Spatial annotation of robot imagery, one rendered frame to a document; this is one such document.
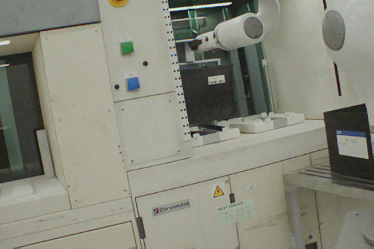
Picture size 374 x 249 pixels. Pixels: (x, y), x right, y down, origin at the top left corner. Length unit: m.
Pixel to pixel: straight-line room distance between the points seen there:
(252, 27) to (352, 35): 0.60
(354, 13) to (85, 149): 0.82
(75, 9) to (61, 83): 0.20
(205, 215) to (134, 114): 0.36
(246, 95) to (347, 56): 1.70
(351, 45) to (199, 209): 0.81
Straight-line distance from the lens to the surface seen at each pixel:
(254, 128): 1.71
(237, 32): 1.33
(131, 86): 1.34
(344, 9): 0.78
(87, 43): 1.34
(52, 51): 1.32
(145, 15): 1.39
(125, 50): 1.35
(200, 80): 1.62
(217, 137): 1.65
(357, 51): 0.78
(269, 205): 1.54
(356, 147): 1.32
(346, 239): 0.91
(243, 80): 2.49
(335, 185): 1.31
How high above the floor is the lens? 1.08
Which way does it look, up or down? 3 degrees down
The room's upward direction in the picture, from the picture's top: 10 degrees counter-clockwise
